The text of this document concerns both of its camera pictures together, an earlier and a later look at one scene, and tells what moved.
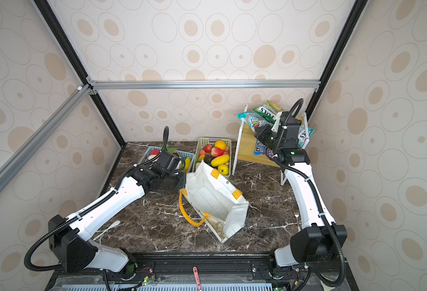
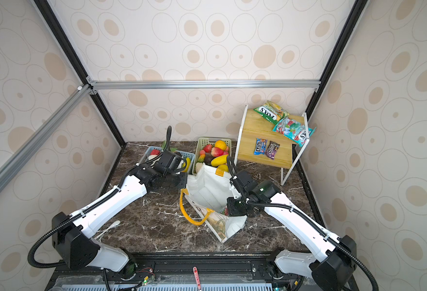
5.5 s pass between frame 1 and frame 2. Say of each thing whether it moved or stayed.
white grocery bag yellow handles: stayed
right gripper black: moved
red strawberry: stayed
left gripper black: stayed
